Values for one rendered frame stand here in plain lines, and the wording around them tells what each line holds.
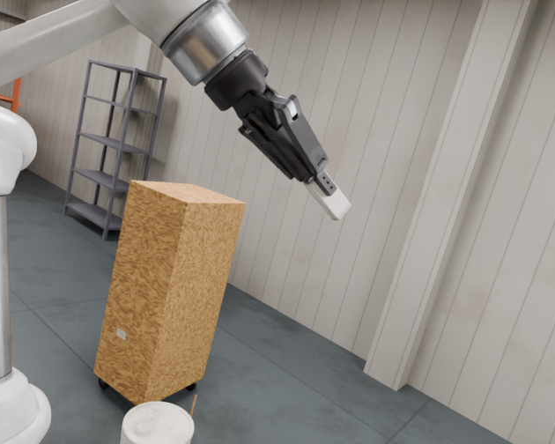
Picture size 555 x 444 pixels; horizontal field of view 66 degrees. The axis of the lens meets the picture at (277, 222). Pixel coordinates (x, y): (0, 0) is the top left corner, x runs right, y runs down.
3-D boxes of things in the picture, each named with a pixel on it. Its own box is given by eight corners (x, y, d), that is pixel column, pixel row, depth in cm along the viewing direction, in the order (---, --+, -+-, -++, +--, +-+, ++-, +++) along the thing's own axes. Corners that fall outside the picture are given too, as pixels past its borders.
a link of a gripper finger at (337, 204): (318, 166, 56) (321, 166, 55) (349, 205, 58) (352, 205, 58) (304, 181, 55) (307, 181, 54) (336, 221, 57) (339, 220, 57)
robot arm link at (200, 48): (206, 18, 54) (237, 58, 56) (153, 61, 51) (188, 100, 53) (233, -18, 46) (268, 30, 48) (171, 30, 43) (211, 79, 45)
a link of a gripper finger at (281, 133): (268, 94, 52) (273, 92, 51) (324, 164, 56) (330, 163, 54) (247, 114, 51) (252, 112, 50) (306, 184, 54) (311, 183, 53)
